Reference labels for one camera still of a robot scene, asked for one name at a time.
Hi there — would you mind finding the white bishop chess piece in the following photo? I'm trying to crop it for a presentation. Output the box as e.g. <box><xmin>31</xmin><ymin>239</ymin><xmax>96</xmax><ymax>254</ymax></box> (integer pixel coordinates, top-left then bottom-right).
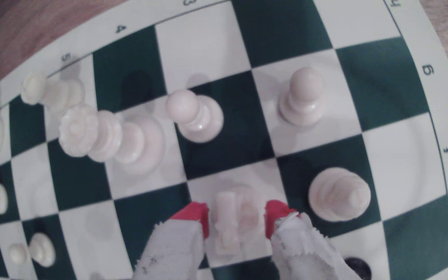
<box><xmin>308</xmin><ymin>167</ymin><xmax>372</xmax><ymax>223</ymax></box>

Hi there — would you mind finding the green white chess mat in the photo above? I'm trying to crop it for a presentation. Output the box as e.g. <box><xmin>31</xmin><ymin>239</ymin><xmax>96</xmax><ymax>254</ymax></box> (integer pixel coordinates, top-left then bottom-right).
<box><xmin>0</xmin><ymin>0</ymin><xmax>448</xmax><ymax>280</ymax></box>

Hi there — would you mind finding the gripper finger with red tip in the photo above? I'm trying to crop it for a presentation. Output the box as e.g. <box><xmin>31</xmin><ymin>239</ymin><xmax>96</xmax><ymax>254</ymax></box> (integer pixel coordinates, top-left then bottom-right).
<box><xmin>132</xmin><ymin>201</ymin><xmax>210</xmax><ymax>280</ymax></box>
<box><xmin>265</xmin><ymin>200</ymin><xmax>362</xmax><ymax>280</ymax></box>

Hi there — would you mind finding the black pawn chess piece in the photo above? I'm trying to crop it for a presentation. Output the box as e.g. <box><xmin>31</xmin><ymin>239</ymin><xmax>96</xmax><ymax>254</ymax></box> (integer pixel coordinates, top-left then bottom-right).
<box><xmin>344</xmin><ymin>257</ymin><xmax>372</xmax><ymax>280</ymax></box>

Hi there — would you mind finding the white queen chess piece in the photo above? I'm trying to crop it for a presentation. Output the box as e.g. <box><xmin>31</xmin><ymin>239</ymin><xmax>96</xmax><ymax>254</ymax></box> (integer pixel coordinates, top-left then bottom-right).
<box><xmin>58</xmin><ymin>103</ymin><xmax>166</xmax><ymax>176</ymax></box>

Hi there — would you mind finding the white rook chess piece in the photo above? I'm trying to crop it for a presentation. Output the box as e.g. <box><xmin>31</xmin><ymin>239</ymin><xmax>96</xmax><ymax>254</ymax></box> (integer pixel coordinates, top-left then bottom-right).
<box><xmin>212</xmin><ymin>185</ymin><xmax>267</xmax><ymax>257</ymax></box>
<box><xmin>21</xmin><ymin>72</ymin><xmax>86</xmax><ymax>117</ymax></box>

